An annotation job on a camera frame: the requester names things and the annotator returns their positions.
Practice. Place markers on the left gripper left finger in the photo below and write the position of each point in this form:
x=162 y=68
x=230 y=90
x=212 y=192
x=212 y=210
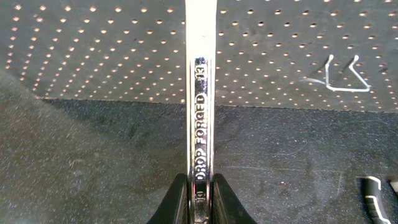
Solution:
x=174 y=205

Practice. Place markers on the wrench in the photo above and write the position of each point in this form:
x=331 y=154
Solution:
x=200 y=37

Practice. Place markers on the black and white pliers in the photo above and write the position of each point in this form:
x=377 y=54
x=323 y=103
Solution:
x=371 y=193

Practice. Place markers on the black pegboard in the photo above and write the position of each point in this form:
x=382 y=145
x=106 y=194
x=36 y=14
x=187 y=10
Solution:
x=93 y=77

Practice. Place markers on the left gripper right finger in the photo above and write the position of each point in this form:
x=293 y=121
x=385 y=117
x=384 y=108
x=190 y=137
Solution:
x=225 y=205

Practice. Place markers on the metal hook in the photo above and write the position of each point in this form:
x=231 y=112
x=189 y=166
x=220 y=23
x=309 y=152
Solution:
x=348 y=90

